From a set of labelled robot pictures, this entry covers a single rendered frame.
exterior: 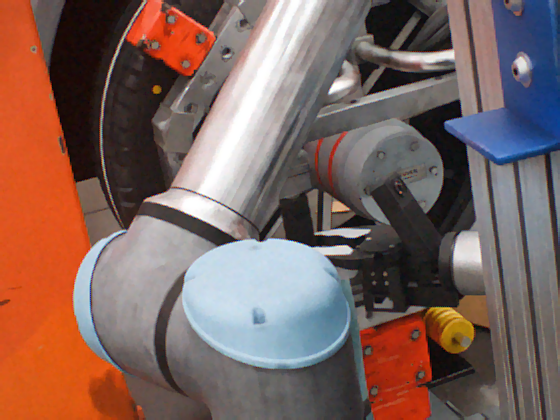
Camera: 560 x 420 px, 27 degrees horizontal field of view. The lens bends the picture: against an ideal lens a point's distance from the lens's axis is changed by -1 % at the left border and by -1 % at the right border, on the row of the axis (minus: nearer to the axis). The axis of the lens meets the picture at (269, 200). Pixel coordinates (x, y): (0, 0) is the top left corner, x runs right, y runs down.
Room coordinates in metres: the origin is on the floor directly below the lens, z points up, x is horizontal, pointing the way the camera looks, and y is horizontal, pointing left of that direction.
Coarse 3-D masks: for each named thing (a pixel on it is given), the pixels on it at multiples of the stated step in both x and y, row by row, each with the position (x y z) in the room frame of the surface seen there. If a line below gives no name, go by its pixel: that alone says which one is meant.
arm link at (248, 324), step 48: (192, 288) 0.79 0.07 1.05; (240, 288) 0.78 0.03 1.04; (288, 288) 0.77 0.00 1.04; (336, 288) 0.79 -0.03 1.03; (192, 336) 0.79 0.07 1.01; (240, 336) 0.75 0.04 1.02; (288, 336) 0.75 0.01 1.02; (336, 336) 0.77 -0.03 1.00; (192, 384) 0.80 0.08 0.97; (240, 384) 0.75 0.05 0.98; (288, 384) 0.75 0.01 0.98; (336, 384) 0.76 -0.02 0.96
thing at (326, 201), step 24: (408, 24) 1.76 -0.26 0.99; (432, 72) 1.89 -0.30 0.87; (216, 96) 1.67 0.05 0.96; (432, 120) 1.90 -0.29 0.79; (456, 144) 1.81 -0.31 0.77; (456, 168) 1.79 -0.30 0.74; (456, 192) 1.76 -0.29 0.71; (360, 216) 1.93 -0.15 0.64; (432, 216) 1.77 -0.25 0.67; (264, 240) 1.68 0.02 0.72
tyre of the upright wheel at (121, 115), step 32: (128, 0) 1.83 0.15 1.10; (160, 0) 1.70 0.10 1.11; (192, 0) 1.65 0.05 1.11; (128, 32) 1.73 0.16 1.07; (128, 64) 1.65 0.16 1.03; (160, 64) 1.63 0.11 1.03; (96, 96) 1.77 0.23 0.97; (128, 96) 1.62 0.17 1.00; (160, 96) 1.63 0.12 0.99; (96, 128) 1.75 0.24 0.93; (128, 128) 1.61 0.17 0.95; (96, 160) 1.78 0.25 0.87; (128, 160) 1.61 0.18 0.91; (128, 192) 1.61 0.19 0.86; (160, 192) 1.62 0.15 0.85; (128, 224) 1.63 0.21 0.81
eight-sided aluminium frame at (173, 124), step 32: (224, 0) 1.63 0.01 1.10; (256, 0) 1.58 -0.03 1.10; (416, 0) 1.66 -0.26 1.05; (224, 32) 1.57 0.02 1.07; (224, 64) 1.57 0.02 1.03; (192, 96) 1.55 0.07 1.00; (160, 128) 1.55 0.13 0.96; (192, 128) 1.55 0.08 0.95; (160, 160) 1.59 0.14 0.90; (448, 224) 1.71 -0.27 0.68; (384, 320) 1.61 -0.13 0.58
